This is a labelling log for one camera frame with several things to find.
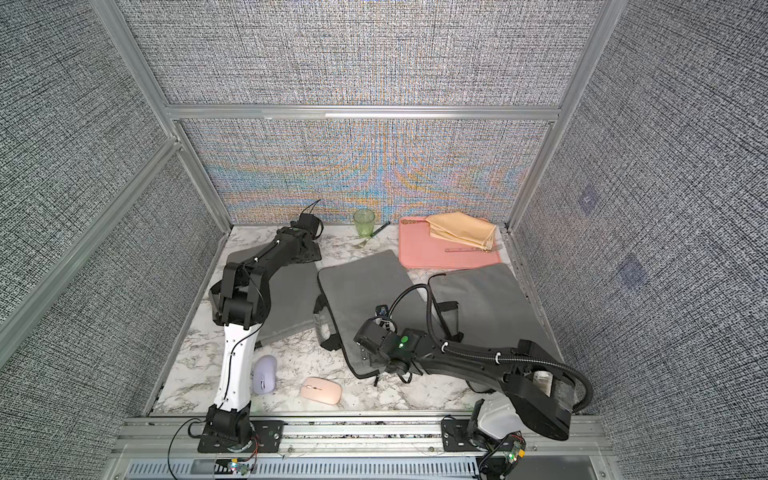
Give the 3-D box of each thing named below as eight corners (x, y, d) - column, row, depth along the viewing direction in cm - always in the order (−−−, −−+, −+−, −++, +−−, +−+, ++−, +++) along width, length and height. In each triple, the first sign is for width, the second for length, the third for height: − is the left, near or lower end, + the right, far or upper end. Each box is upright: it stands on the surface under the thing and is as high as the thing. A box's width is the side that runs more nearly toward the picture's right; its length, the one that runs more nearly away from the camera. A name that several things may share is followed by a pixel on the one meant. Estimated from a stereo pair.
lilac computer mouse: (251, 394, 82) (247, 391, 80) (261, 358, 88) (257, 354, 86) (272, 394, 82) (269, 391, 79) (280, 358, 88) (277, 354, 86)
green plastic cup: (354, 237, 118) (352, 221, 112) (355, 224, 123) (354, 208, 116) (374, 237, 118) (374, 221, 112) (375, 224, 123) (374, 208, 116)
